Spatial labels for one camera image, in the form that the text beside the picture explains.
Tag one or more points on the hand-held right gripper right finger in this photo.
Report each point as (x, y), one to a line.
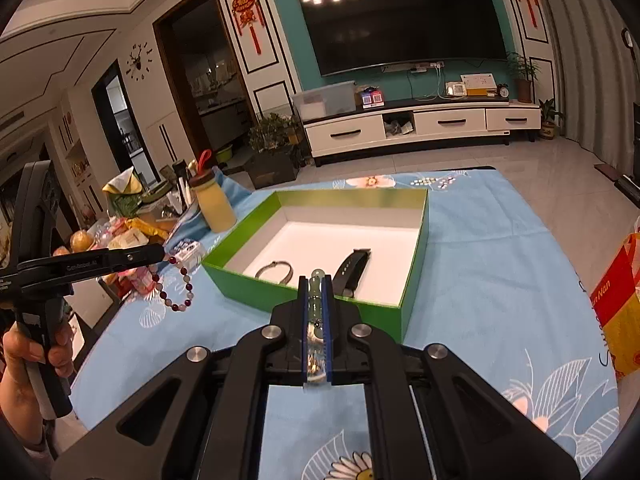
(340, 350)

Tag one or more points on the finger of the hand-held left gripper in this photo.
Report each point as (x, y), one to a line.
(115, 259)

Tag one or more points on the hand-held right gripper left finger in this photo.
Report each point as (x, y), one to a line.
(292, 345)

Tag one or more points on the green cardboard box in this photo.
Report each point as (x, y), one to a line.
(240, 280)

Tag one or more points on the person's left forearm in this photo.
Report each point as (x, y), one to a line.
(25, 460)

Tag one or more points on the person's left hand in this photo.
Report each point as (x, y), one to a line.
(17, 385)

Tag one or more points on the white yellow snack bag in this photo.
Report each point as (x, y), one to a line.
(129, 238)

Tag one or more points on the pink packet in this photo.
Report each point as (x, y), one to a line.
(136, 280)

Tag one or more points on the orange fruit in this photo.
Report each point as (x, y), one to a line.
(61, 252)
(81, 241)

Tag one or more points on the small clear plastic box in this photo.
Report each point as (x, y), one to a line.
(187, 251)

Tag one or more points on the yellow green cloth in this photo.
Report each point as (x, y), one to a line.
(122, 185)

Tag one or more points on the silver bangle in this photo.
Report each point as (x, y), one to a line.
(280, 265)

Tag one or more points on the yellow bottle brown lid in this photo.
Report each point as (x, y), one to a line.
(215, 205)

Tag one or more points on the green plastic basin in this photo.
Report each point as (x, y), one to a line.
(225, 155)

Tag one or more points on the blue floral tablecloth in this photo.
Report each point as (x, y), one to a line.
(475, 270)

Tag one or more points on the dark planter box with plants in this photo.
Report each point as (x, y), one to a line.
(272, 167)

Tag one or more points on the white television stand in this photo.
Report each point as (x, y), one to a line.
(345, 132)

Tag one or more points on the clear storage bin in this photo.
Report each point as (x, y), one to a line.
(325, 100)

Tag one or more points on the red display cube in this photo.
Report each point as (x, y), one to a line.
(378, 98)

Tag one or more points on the red yellow plastic bag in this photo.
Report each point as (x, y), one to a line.
(617, 310)

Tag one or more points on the white tabletop device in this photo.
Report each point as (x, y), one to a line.
(456, 89)

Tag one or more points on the white power strip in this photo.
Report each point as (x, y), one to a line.
(415, 66)

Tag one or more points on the white yellow flat box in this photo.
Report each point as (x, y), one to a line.
(478, 84)

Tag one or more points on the small potted plant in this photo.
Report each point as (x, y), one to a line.
(548, 127)

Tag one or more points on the black alarm clock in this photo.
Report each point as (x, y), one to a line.
(503, 91)

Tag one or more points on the dark flat floor board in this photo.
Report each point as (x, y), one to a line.
(607, 171)

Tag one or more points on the tall potted plant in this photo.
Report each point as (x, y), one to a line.
(523, 85)

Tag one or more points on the black television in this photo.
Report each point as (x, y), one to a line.
(400, 15)

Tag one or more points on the grey curtain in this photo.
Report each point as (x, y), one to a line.
(575, 35)

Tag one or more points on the black deer wall clock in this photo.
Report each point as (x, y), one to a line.
(138, 61)

